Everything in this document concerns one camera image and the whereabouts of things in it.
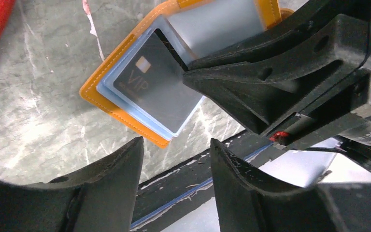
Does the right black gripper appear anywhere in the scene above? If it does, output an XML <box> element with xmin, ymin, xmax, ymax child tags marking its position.
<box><xmin>269</xmin><ymin>0</ymin><xmax>371</xmax><ymax>183</ymax></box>

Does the black VIP credit card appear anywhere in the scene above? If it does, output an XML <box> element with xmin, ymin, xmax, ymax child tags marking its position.
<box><xmin>113</xmin><ymin>29</ymin><xmax>202</xmax><ymax>136</ymax></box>

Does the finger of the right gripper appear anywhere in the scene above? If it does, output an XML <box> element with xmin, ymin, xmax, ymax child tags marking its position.
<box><xmin>183</xmin><ymin>14</ymin><xmax>371</xmax><ymax>135</ymax></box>
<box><xmin>189</xmin><ymin>0</ymin><xmax>371</xmax><ymax>71</ymax></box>

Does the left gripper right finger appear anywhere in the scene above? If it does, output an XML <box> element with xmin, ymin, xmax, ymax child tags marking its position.
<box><xmin>210</xmin><ymin>139</ymin><xmax>371</xmax><ymax>232</ymax></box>

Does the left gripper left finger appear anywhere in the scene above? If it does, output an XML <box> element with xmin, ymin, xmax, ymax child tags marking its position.
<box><xmin>0</xmin><ymin>137</ymin><xmax>144</xmax><ymax>232</ymax></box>

